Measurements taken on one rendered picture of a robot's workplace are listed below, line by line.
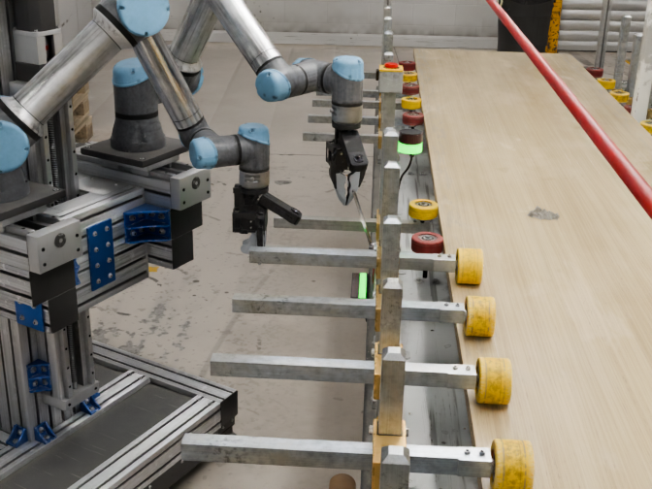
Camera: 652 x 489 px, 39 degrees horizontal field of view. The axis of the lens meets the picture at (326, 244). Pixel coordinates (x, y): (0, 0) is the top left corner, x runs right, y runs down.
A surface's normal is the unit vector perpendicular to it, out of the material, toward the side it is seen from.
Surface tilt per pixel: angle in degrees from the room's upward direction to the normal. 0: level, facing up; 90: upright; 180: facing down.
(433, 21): 90
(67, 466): 0
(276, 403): 0
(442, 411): 0
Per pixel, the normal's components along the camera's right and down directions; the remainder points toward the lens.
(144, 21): 0.52, 0.26
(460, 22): -0.01, 0.38
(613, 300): 0.02, -0.92
